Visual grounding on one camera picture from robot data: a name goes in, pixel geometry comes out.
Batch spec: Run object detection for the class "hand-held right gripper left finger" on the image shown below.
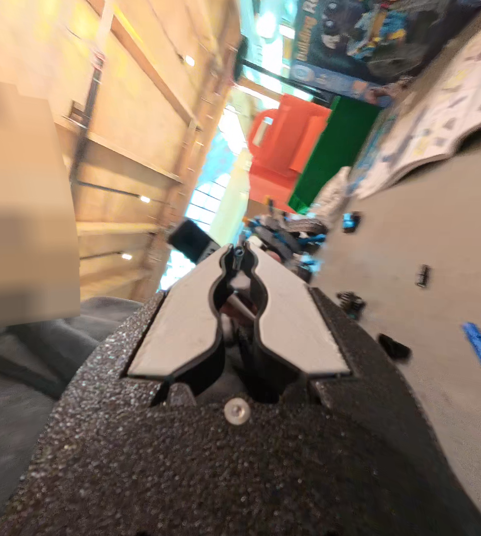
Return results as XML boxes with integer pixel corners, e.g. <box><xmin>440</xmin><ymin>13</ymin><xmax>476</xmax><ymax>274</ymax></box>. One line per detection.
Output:
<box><xmin>127</xmin><ymin>245</ymin><xmax>236</xmax><ymax>397</ymax></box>

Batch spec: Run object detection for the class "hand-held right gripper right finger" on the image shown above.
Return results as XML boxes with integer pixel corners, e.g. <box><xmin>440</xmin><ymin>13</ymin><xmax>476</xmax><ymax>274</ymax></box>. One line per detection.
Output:
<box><xmin>240</xmin><ymin>242</ymin><xmax>352</xmax><ymax>391</ymax></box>

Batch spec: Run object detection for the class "grey desk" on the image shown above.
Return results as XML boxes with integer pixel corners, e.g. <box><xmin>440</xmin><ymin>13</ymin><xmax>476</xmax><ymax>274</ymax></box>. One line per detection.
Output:
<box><xmin>307</xmin><ymin>75</ymin><xmax>481</xmax><ymax>536</ymax></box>

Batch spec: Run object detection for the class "blue tracked toy robot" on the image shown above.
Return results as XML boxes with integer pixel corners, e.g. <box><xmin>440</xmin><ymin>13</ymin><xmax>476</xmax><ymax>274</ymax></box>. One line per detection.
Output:
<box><xmin>242</xmin><ymin>209</ymin><xmax>329</xmax><ymax>282</ymax></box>

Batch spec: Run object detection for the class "orange plastic bin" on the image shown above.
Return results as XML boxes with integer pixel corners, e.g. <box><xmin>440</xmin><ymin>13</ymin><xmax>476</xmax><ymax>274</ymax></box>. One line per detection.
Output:
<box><xmin>247</xmin><ymin>94</ymin><xmax>333</xmax><ymax>212</ymax></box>

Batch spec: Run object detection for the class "bubble wrap bag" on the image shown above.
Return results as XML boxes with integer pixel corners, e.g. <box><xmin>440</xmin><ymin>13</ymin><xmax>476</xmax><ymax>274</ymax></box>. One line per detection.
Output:
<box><xmin>314</xmin><ymin>167</ymin><xmax>353</xmax><ymax>229</ymax></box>

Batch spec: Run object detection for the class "green plastic bin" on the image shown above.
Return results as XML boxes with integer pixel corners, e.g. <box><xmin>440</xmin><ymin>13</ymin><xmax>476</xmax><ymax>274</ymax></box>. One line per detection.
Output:
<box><xmin>288</xmin><ymin>96</ymin><xmax>382</xmax><ymax>214</ymax></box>

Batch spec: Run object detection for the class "dark robot kit box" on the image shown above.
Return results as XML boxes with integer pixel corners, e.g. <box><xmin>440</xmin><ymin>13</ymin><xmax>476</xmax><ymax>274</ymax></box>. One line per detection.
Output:
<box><xmin>288</xmin><ymin>0</ymin><xmax>481</xmax><ymax>105</ymax></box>

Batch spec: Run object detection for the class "open instruction booklet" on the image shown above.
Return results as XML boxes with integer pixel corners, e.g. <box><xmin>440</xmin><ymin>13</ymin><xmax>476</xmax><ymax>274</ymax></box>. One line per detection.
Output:
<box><xmin>355</xmin><ymin>8</ymin><xmax>481</xmax><ymax>199</ymax></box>

